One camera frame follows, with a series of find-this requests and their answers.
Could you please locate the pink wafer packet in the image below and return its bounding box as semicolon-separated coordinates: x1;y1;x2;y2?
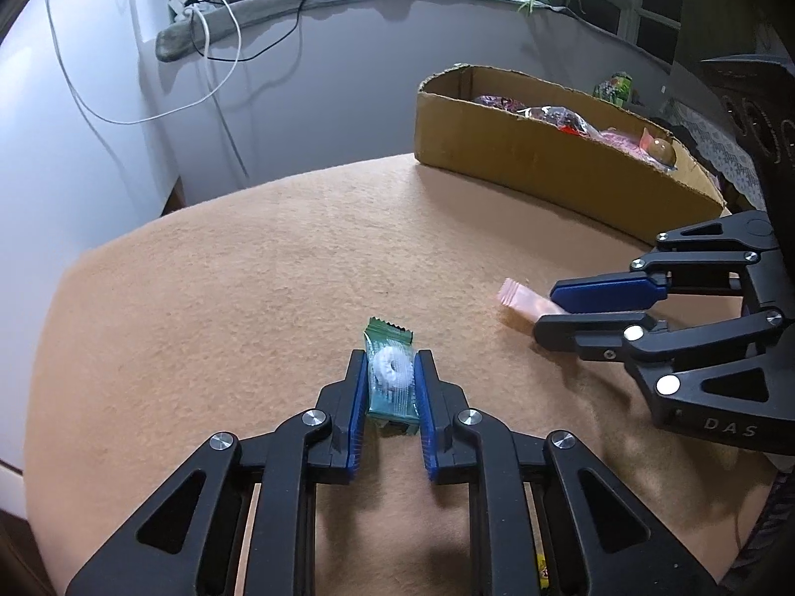
497;279;567;323

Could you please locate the green ring candy packet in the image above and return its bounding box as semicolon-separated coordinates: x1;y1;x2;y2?
364;316;419;435

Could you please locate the clear red-ended snack bag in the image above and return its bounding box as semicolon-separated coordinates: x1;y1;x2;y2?
475;94;527;113

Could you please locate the yellow green candy packet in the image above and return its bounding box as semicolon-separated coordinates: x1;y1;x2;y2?
535;552;550;592

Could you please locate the green snack bag background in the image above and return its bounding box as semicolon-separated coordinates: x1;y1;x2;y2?
593;72;632;108

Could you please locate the tan table cloth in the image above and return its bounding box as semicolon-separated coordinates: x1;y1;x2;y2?
24;156;775;589

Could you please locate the long cardboard box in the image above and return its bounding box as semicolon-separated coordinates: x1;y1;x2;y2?
414;65;725;243

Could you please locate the grey windowsill cloth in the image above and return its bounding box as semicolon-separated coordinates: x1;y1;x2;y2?
155;0;567;64

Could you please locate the white power strip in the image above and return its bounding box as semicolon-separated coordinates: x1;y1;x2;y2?
168;0;220;23

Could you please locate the white cable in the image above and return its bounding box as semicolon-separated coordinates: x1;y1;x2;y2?
43;0;244;127

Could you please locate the black cable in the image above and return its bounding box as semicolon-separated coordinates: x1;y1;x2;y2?
186;0;322;65

